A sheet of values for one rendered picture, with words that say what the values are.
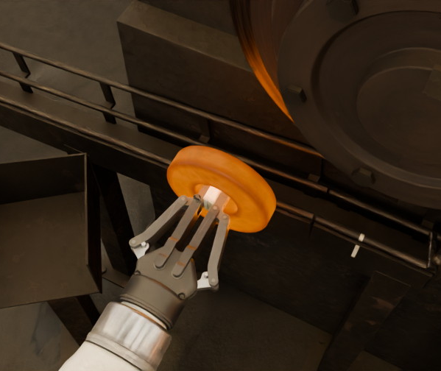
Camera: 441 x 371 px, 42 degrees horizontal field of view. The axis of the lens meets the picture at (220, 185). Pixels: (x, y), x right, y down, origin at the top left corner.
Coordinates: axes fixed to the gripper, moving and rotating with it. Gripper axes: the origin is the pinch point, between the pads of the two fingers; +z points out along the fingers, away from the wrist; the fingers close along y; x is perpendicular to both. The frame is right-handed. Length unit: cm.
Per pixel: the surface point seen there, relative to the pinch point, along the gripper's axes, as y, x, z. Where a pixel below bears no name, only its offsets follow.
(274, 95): 3.4, 11.5, 8.8
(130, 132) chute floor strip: -26.8, -22.7, 13.7
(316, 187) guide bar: 10.3, -14.7, 14.0
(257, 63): 0.7, 15.8, 8.9
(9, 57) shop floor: -115, -87, 55
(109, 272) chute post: -38, -84, 2
